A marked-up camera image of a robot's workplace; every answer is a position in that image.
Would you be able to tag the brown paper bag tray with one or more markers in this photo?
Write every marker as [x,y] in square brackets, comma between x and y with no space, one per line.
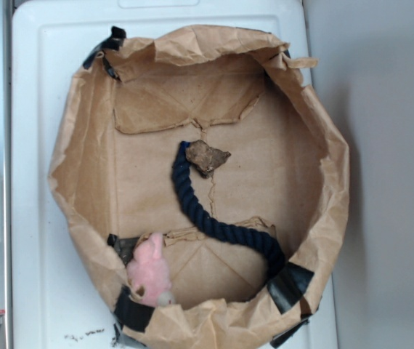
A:
[130,106]

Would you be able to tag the brown crumpled rock lump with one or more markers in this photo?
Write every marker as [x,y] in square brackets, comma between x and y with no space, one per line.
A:
[205,158]

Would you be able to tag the pink plush bunny toy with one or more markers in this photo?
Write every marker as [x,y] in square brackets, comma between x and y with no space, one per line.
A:
[149,274]

